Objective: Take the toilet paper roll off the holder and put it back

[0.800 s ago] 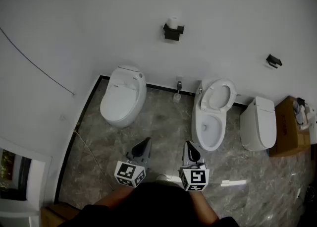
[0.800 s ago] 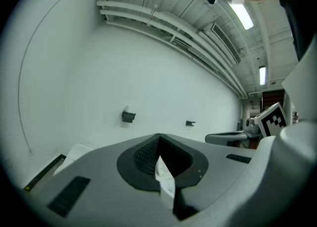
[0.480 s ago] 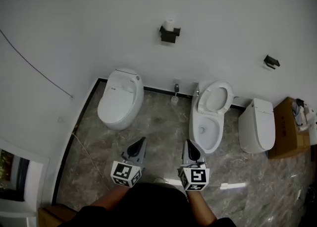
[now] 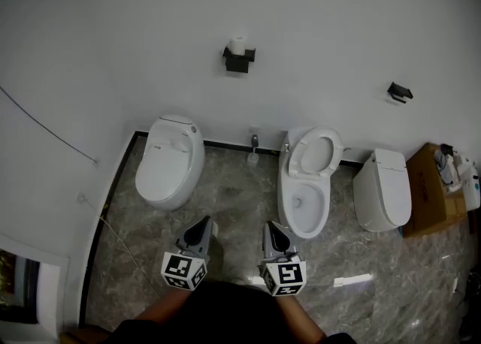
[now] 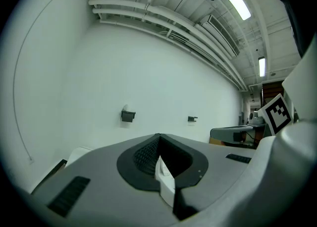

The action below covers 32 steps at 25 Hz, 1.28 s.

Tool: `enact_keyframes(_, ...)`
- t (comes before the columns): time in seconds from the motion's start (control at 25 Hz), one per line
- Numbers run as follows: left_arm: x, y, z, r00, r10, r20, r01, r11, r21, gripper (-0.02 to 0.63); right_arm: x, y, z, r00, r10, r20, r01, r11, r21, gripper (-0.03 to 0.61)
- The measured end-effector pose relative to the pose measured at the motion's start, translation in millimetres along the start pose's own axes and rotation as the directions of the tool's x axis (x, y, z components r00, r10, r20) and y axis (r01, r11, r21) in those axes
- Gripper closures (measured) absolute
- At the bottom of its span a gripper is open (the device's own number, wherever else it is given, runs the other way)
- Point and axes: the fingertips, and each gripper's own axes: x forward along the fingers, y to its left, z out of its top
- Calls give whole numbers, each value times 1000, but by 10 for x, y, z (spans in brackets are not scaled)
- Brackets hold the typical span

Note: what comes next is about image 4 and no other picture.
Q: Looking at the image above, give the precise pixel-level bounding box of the empty black wall holder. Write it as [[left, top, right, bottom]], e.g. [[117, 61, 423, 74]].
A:
[[387, 81, 414, 105]]

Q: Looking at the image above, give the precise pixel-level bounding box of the person's dark clothing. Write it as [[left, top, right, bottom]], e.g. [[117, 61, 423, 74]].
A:
[[111, 279, 358, 344]]

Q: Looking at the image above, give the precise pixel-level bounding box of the thin dark wall cable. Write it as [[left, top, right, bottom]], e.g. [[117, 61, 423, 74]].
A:
[[0, 86, 100, 165]]

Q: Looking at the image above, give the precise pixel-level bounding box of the white toilet with open lid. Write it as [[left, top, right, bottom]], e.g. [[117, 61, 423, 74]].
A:
[[277, 125, 344, 240]]

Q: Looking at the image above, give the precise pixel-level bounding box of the white toilet paper roll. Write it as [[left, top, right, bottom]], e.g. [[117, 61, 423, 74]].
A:
[[228, 35, 247, 56]]

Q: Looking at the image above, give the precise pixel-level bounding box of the brown cardboard box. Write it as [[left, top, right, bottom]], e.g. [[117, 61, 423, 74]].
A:
[[402, 142, 471, 239]]

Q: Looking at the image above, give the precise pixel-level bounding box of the dark framed window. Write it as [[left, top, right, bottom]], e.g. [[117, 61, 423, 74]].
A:
[[0, 249, 41, 325]]

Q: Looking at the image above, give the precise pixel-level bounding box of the thin pale floor hose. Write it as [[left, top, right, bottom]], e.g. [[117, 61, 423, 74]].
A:
[[76, 192, 163, 299]]

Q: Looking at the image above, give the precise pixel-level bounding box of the white boxy smart toilet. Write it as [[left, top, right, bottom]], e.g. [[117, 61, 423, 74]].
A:
[[352, 147, 413, 233]]

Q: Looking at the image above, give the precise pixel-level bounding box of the person's left forearm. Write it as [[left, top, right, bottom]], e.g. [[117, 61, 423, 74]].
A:
[[134, 288, 193, 331]]

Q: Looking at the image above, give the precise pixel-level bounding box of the person's right forearm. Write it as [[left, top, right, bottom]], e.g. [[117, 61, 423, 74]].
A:
[[278, 292, 328, 341]]

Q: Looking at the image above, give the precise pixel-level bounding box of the toilet brush with holder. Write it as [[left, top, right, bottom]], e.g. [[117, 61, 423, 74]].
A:
[[246, 126, 262, 167]]

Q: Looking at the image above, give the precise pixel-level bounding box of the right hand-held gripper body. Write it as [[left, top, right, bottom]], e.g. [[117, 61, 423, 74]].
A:
[[256, 220, 307, 297]]

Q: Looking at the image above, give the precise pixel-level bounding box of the black toilet paper holder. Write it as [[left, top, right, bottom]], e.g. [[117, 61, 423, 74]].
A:
[[222, 46, 257, 74]]

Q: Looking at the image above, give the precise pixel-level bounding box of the white toilet with closed lid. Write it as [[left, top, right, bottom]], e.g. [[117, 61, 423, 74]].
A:
[[135, 114, 206, 212]]

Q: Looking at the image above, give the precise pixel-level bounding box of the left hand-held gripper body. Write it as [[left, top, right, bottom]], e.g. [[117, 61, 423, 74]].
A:
[[161, 216, 215, 292]]

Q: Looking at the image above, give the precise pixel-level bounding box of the pile of white packaged parts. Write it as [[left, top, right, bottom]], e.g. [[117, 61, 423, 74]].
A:
[[434, 143, 481, 211]]

